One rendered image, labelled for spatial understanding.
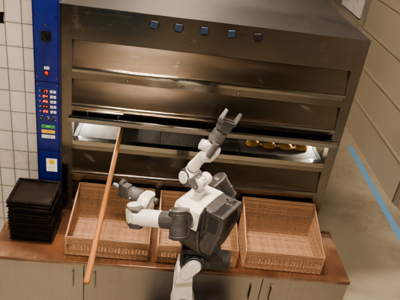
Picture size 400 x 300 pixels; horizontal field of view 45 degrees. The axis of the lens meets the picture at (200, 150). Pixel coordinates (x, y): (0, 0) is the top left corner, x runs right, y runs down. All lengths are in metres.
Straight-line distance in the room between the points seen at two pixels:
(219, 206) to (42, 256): 1.37
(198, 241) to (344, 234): 2.69
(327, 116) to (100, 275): 1.87
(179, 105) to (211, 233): 1.06
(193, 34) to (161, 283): 1.66
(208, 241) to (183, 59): 1.22
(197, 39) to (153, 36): 0.27
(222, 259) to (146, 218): 0.54
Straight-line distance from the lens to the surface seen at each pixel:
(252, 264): 3.39
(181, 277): 2.79
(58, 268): 3.40
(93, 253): 2.44
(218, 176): 2.72
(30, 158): 3.59
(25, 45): 3.25
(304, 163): 3.56
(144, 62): 3.14
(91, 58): 3.17
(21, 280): 3.54
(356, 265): 4.72
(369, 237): 5.14
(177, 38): 3.08
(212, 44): 3.10
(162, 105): 3.23
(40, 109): 3.35
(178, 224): 2.38
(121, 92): 3.24
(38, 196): 3.37
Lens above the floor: 2.82
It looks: 29 degrees down
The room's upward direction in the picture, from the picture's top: 8 degrees clockwise
